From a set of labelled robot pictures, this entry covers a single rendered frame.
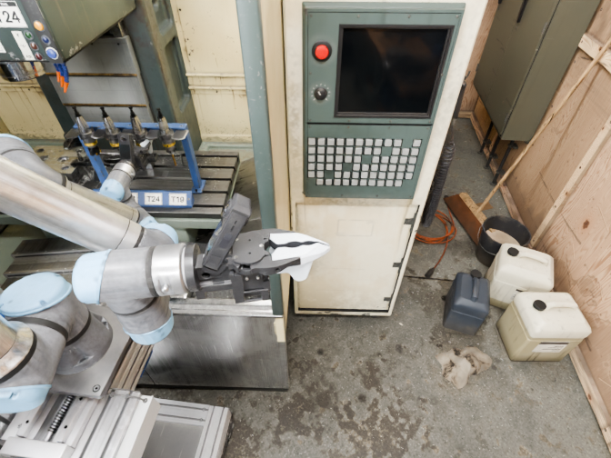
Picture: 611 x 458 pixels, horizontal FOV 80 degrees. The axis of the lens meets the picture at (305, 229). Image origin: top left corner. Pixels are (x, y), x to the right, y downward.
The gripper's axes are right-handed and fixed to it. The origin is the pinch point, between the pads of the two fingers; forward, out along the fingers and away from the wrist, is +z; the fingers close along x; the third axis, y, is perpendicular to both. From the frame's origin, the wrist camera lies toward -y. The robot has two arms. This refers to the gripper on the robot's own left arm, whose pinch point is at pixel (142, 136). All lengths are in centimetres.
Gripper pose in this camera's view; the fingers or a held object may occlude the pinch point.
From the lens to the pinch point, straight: 169.1
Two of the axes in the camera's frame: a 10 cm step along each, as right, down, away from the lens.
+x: 10.0, 0.3, -0.1
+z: 0.3, -7.2, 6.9
